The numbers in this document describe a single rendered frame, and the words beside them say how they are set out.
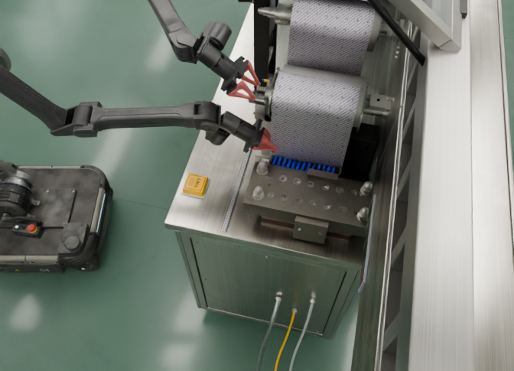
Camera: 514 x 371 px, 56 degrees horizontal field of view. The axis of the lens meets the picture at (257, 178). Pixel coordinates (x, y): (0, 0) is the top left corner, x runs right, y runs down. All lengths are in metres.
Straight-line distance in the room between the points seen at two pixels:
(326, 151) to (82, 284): 1.54
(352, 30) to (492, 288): 0.83
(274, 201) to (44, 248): 1.33
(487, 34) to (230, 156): 0.89
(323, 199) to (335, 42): 0.47
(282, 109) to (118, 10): 2.71
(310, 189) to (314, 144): 0.14
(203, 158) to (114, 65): 1.88
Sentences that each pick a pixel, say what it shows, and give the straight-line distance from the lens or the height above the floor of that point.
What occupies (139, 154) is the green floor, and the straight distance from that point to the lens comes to 2.94.
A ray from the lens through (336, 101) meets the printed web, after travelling 1.37.
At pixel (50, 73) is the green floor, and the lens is 3.59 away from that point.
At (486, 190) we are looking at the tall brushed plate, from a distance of 1.11.
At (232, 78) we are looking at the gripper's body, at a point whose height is 1.33.
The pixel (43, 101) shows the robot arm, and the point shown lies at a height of 1.25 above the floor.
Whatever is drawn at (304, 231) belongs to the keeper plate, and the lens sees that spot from 1.50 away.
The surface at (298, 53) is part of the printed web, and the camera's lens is 1.56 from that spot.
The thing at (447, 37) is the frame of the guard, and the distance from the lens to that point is 1.01.
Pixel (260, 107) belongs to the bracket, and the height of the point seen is 1.14.
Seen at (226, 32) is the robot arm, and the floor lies 1.39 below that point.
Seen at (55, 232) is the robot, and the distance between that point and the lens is 2.50.
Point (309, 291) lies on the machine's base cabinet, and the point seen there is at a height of 0.60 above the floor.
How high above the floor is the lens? 2.28
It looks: 56 degrees down
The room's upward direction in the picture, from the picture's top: straight up
